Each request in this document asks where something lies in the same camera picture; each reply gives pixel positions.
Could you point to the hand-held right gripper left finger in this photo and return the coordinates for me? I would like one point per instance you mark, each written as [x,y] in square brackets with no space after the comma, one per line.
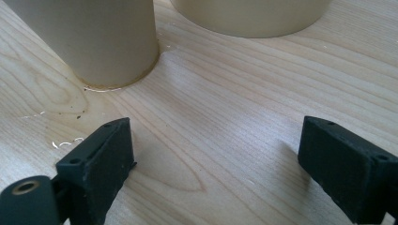
[100,162]

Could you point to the beige paper cup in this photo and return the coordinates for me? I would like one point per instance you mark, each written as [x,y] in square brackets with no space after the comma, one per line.
[94,37]

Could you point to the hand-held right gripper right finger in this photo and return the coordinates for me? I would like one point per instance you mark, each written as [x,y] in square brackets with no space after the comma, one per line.
[350,175]

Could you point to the beige container with perforated top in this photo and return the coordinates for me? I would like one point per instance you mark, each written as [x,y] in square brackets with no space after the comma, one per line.
[250,15]

